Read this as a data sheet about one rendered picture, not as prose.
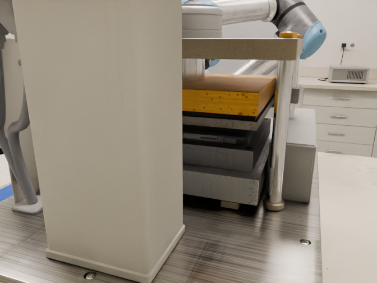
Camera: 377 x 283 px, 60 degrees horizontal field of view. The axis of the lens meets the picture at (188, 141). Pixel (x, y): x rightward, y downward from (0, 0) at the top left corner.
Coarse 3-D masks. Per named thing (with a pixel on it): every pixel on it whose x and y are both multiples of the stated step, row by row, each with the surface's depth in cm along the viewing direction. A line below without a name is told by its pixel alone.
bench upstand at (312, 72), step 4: (304, 68) 326; (308, 68) 325; (312, 68) 324; (316, 68) 322; (320, 68) 321; (324, 68) 320; (328, 68) 319; (372, 68) 308; (304, 72) 327; (308, 72) 326; (312, 72) 325; (316, 72) 324; (320, 72) 322; (324, 72) 321; (328, 72) 320; (372, 72) 308; (376, 72) 306; (300, 76) 329; (304, 76) 328; (308, 76) 327; (312, 76) 326; (316, 76) 325; (320, 76) 323; (324, 76) 322; (372, 76) 309; (376, 76) 307
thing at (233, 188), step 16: (272, 128) 54; (192, 176) 36; (208, 176) 36; (224, 176) 35; (240, 176) 35; (256, 176) 35; (192, 192) 37; (208, 192) 36; (224, 192) 36; (240, 192) 35; (256, 192) 34
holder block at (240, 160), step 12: (264, 120) 48; (264, 132) 43; (192, 144) 37; (204, 144) 37; (216, 144) 37; (252, 144) 37; (264, 144) 45; (192, 156) 38; (204, 156) 37; (216, 156) 37; (228, 156) 36; (240, 156) 36; (252, 156) 35; (228, 168) 37; (240, 168) 36; (252, 168) 36
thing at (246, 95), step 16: (192, 64) 42; (192, 80) 42; (208, 80) 42; (224, 80) 42; (240, 80) 42; (256, 80) 42; (272, 80) 44; (192, 96) 35; (208, 96) 35; (224, 96) 34; (240, 96) 34; (256, 96) 33; (272, 96) 49; (192, 112) 36; (208, 112) 35; (224, 112) 35; (240, 112) 34; (256, 112) 34; (240, 128) 35; (256, 128) 34
